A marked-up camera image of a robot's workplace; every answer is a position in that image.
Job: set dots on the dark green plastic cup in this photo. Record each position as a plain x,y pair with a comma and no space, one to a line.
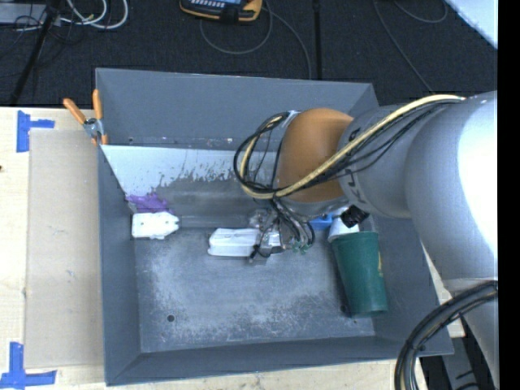
361,274

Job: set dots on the black cylinder on white bracket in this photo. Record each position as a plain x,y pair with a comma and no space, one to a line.
354,216

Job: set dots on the grey metal bin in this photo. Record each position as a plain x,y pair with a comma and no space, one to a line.
227,295

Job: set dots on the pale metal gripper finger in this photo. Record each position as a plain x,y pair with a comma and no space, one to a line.
257,261

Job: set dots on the pale brown flat board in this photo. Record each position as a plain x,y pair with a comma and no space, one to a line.
61,250

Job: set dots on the white toy figure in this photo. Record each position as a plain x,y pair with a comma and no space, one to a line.
153,225

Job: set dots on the purple crumpled thing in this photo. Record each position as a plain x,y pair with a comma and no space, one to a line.
147,202

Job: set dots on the white rectangular box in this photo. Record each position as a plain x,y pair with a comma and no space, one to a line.
229,243

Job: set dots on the blue block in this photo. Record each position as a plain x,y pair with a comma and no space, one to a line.
321,222

